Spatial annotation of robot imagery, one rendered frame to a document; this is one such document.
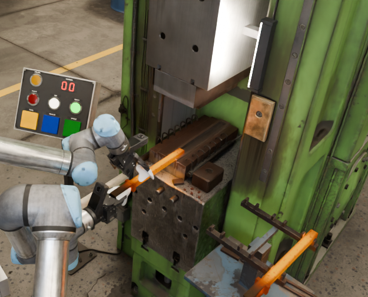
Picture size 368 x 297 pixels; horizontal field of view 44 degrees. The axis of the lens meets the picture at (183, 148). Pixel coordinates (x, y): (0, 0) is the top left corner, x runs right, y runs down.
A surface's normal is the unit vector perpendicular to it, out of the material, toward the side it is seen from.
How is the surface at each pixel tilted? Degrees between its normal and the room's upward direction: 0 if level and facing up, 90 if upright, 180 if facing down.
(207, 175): 0
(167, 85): 90
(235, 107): 90
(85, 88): 60
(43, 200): 34
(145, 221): 90
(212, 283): 0
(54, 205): 39
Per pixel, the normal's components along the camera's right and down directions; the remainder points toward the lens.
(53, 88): -0.13, 0.07
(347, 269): 0.10, -0.81
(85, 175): 0.25, 0.58
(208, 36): -0.60, 0.41
